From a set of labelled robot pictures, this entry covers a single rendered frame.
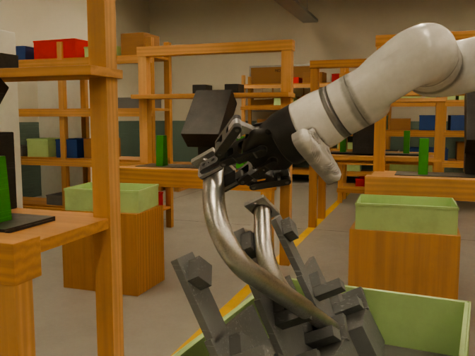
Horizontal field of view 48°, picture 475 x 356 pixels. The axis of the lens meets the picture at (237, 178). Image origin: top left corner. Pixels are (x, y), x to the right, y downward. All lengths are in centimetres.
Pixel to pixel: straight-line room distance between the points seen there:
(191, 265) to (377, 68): 36
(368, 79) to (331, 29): 1109
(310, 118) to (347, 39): 1099
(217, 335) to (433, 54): 45
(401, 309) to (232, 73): 1116
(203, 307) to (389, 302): 54
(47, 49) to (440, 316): 615
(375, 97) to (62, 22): 986
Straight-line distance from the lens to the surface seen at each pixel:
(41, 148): 695
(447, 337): 122
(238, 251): 70
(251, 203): 93
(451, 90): 69
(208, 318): 76
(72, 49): 667
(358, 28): 1166
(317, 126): 66
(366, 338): 110
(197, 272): 74
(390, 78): 64
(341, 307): 114
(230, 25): 1233
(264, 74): 1193
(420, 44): 63
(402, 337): 123
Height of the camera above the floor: 133
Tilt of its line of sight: 6 degrees down
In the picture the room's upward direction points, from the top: straight up
